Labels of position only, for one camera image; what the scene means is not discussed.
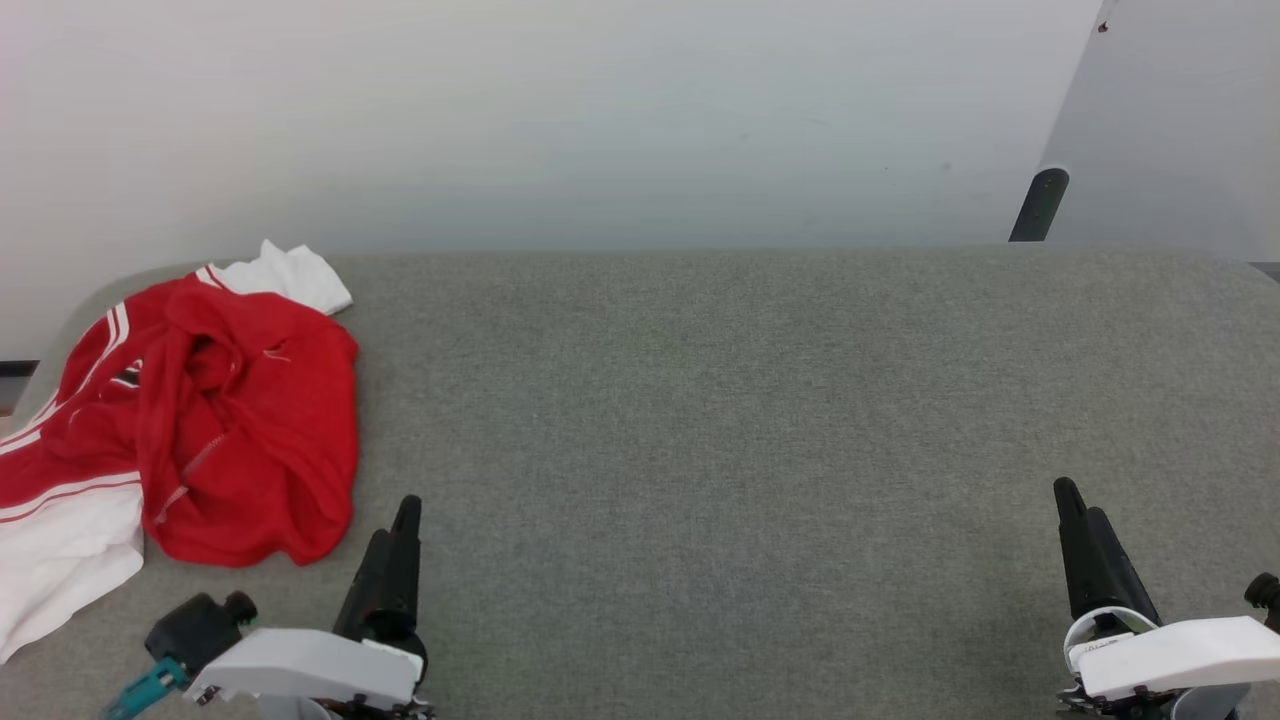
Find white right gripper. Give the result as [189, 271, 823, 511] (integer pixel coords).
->
[1053, 477, 1280, 720]

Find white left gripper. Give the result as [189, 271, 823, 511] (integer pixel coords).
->
[185, 494, 433, 720]

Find red and white basketball jersey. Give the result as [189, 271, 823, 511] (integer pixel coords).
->
[0, 239, 361, 665]

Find white door panel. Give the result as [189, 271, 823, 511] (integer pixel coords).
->
[1035, 0, 1280, 265]

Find white cable loop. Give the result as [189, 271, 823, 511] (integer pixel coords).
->
[1062, 604, 1162, 653]

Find teal left cable connector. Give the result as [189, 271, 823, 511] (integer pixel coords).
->
[100, 657, 191, 720]

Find black slanted post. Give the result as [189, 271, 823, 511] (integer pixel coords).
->
[1008, 167, 1071, 243]

